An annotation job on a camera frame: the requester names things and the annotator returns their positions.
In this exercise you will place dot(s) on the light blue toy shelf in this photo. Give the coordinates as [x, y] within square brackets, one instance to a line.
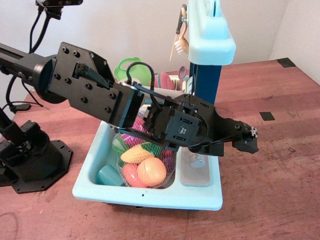
[211, 46]

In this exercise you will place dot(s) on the green toy plate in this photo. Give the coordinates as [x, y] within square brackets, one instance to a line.
[139, 72]

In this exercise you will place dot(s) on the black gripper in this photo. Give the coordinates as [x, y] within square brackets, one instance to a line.
[188, 121]

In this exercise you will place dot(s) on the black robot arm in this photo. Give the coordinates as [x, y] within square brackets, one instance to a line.
[85, 80]

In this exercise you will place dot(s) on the light blue toy sink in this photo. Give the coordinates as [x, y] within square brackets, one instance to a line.
[188, 188]

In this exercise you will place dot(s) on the black tape square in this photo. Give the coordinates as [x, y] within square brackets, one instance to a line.
[267, 116]

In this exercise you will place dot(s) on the black camera on stand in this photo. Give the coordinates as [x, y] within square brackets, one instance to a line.
[53, 10]

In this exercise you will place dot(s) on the mesh bag of toy food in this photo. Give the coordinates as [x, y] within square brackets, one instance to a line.
[142, 164]

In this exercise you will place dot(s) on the orange toy spoon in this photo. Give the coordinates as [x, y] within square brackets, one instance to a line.
[184, 44]

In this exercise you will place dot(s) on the teal toy cup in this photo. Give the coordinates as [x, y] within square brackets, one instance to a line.
[109, 176]

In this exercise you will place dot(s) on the pink toy plate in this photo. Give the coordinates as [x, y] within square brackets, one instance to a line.
[164, 81]

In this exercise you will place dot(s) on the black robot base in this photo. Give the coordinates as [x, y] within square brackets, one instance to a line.
[29, 160]

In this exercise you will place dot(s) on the black tape corner piece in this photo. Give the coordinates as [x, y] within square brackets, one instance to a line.
[286, 62]

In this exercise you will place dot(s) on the purple toy spoon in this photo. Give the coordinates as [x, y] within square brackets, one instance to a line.
[182, 72]

